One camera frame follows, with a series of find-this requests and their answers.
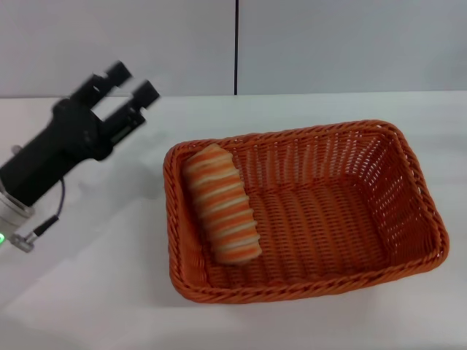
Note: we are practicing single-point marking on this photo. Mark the black vertical wall strip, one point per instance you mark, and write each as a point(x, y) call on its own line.
point(236, 47)

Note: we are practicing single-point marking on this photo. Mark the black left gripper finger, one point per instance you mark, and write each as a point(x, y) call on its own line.
point(118, 73)
point(146, 94)

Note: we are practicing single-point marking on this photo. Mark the orange white striped bread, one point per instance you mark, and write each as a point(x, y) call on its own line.
point(222, 208)

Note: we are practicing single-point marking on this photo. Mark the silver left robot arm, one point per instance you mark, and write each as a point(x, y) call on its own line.
point(9, 215)

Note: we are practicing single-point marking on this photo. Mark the orange woven plastic basket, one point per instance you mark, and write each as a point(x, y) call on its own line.
point(328, 233)

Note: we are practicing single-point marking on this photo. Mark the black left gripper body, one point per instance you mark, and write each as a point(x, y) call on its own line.
point(73, 135)

